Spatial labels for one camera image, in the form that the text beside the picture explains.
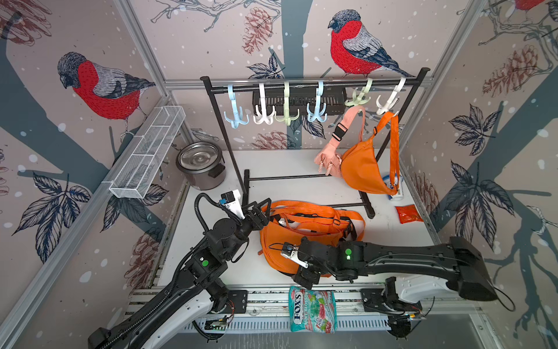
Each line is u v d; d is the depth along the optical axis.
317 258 0.52
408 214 0.93
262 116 0.67
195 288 0.50
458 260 0.42
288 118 0.67
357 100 0.69
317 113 0.67
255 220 0.61
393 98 0.66
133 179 0.71
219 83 0.59
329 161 0.87
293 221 0.93
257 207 0.61
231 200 0.61
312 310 0.70
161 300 0.46
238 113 0.68
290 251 0.62
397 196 0.97
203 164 0.96
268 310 0.73
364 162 0.87
